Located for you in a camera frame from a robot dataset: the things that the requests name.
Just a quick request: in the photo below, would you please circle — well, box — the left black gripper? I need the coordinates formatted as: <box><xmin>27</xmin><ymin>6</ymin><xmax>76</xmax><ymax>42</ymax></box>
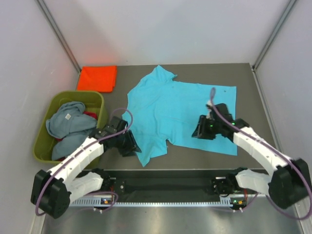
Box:
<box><xmin>115</xmin><ymin>129</ymin><xmax>141</xmax><ymax>157</ymax></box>

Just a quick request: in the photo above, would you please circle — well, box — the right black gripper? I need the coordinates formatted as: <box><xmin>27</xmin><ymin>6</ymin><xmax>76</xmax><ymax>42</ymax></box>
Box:
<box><xmin>192</xmin><ymin>115</ymin><xmax>221</xmax><ymax>140</ymax></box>

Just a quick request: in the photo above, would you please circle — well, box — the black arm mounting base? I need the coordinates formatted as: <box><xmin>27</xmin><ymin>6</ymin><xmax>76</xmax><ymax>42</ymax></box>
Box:
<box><xmin>73</xmin><ymin>168</ymin><xmax>269</xmax><ymax>198</ymax></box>

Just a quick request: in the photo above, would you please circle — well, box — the red t shirt in bin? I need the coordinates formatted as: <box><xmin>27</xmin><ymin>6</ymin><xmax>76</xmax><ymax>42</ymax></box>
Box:
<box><xmin>54</xmin><ymin>111</ymin><xmax>98</xmax><ymax>141</ymax></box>

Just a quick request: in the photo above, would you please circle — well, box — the folded orange t shirt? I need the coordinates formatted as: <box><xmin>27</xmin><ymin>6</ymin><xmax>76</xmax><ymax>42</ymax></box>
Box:
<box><xmin>76</xmin><ymin>66</ymin><xmax>117</xmax><ymax>93</ymax></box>

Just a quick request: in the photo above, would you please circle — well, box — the grey blue t shirt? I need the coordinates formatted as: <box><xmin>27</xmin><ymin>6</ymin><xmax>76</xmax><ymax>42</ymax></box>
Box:
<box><xmin>45</xmin><ymin>101</ymin><xmax>98</xmax><ymax>139</ymax></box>
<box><xmin>51</xmin><ymin>133</ymin><xmax>87</xmax><ymax>160</ymax></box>

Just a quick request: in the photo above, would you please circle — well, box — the olive green plastic bin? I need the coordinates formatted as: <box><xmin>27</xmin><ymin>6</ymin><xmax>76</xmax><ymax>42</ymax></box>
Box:
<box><xmin>33</xmin><ymin>91</ymin><xmax>109</xmax><ymax>166</ymax></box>

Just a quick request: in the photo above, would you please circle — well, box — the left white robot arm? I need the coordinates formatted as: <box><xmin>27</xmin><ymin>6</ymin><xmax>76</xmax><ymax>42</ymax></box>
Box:
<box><xmin>30</xmin><ymin>116</ymin><xmax>141</xmax><ymax>219</ymax></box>

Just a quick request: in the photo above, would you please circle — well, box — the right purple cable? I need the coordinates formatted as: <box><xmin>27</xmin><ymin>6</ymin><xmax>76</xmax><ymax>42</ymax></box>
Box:
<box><xmin>210</xmin><ymin>87</ymin><xmax>312</xmax><ymax>220</ymax></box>

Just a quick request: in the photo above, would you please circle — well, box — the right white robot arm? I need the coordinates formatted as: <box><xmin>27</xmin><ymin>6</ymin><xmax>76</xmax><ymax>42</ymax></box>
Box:
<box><xmin>192</xmin><ymin>102</ymin><xmax>312</xmax><ymax>209</ymax></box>

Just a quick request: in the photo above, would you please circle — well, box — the aluminium frame rail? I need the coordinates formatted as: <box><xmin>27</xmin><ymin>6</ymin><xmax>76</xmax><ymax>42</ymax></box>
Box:
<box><xmin>251</xmin><ymin>66</ymin><xmax>283</xmax><ymax>152</ymax></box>

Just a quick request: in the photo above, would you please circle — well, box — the slotted white cable duct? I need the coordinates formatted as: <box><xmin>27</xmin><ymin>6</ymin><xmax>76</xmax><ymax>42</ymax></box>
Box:
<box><xmin>69</xmin><ymin>196</ymin><xmax>247</xmax><ymax>208</ymax></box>

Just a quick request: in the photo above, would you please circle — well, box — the cyan t shirt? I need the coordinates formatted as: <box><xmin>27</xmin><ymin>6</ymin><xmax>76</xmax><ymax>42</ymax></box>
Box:
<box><xmin>122</xmin><ymin>65</ymin><xmax>237</xmax><ymax>166</ymax></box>

